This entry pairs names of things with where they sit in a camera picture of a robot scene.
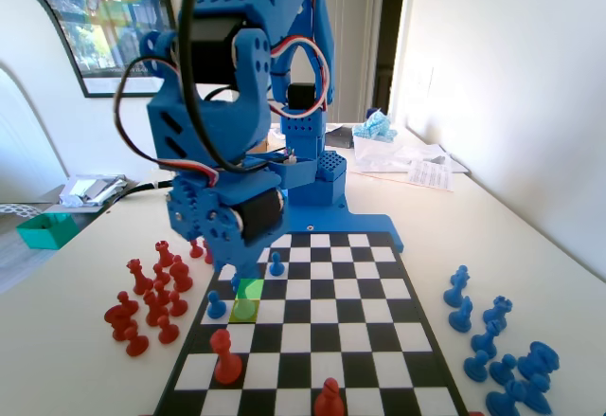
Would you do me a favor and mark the red chess queen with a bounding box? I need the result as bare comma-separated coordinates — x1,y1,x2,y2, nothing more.
126,258,153,297

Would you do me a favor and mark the green box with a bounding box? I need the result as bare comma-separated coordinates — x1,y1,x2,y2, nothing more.
15,211,80,250

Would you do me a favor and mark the tall red chess piece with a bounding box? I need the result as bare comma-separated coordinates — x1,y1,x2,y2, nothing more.
103,291,140,330
169,254,194,293
143,288,169,327
312,377,346,416
209,328,243,386

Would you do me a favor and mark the black and white chessboard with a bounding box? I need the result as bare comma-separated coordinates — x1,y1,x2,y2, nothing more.
151,231,470,416

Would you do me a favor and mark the blue chess rook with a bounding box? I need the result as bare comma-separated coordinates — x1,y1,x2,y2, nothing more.
482,296,514,331

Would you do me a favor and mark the blue base plate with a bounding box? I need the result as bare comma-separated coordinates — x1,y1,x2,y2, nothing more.
283,205,407,255

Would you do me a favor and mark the pile of foil and paper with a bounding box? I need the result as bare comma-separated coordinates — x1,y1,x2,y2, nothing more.
59,173,130,208

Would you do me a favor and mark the printed paper sheet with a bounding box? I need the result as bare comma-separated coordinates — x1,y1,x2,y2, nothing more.
405,157,455,193

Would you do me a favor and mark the tall blue chess piece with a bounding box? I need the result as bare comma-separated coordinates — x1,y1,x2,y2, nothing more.
485,380,529,416
517,340,561,382
443,273,468,308

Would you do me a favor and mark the blue and white cloth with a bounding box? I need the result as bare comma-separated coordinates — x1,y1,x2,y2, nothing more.
352,108,399,145

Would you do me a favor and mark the red white black servo wire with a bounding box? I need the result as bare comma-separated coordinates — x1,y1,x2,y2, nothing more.
267,31,332,121
112,55,222,188

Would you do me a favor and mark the framed map poster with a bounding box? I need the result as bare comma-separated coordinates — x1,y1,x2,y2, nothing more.
0,0,179,99

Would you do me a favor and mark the thick black cable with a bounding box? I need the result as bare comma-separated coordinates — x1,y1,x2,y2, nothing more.
177,0,274,174

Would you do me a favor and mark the clear plastic bag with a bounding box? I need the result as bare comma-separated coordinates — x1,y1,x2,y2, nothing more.
352,135,470,175

